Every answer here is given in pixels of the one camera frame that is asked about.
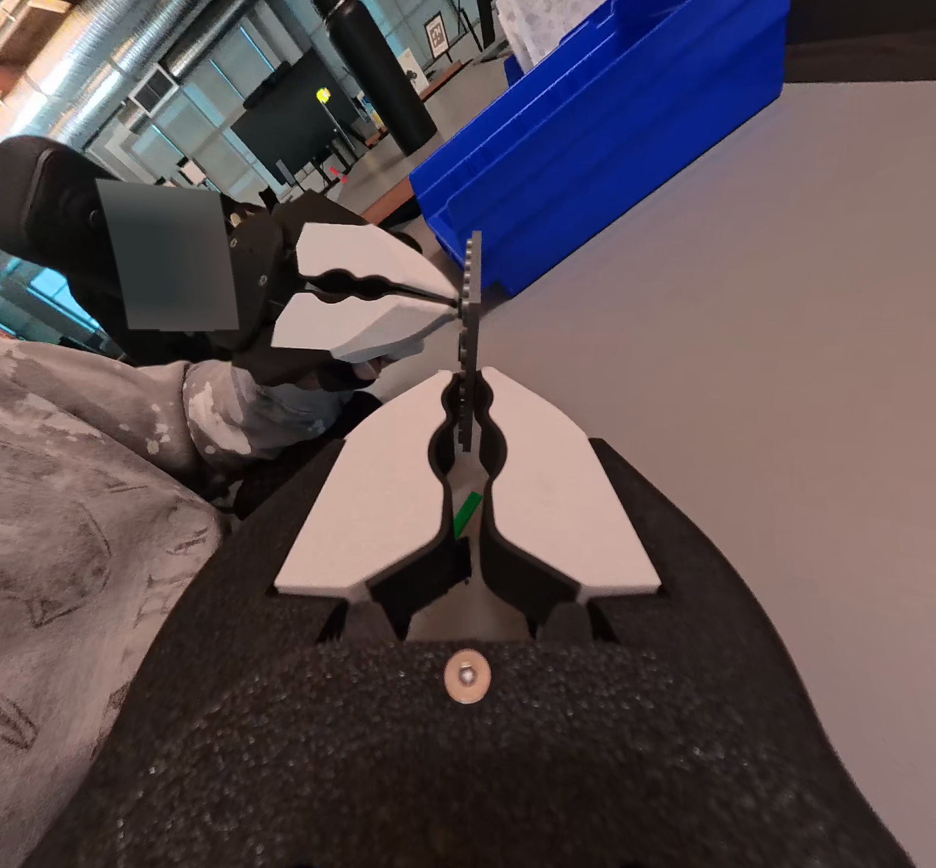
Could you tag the bright green lego plate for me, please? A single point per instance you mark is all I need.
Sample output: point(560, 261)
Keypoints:
point(466, 517)

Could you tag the silver ventilation duct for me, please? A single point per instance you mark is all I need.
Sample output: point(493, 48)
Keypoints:
point(139, 20)

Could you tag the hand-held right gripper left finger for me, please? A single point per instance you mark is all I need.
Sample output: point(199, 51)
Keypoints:
point(380, 495)

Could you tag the blue plastic bin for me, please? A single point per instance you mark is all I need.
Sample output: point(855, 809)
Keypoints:
point(621, 115)

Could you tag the ceiling air vent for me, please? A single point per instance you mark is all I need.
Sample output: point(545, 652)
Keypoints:
point(150, 89)

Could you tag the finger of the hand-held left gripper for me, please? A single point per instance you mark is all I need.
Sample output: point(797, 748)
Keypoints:
point(365, 250)
point(344, 327)

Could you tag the person's left forearm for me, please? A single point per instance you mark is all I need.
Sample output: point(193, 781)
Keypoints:
point(219, 400)

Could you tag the black monitor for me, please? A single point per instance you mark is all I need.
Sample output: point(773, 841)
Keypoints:
point(292, 108)

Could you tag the black water bottle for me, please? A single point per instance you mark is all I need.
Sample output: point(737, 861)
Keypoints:
point(380, 64)

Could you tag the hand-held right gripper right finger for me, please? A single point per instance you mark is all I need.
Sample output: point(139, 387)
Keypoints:
point(563, 495)

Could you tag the grey lego baseplate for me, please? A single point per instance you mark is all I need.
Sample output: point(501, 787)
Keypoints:
point(470, 341)

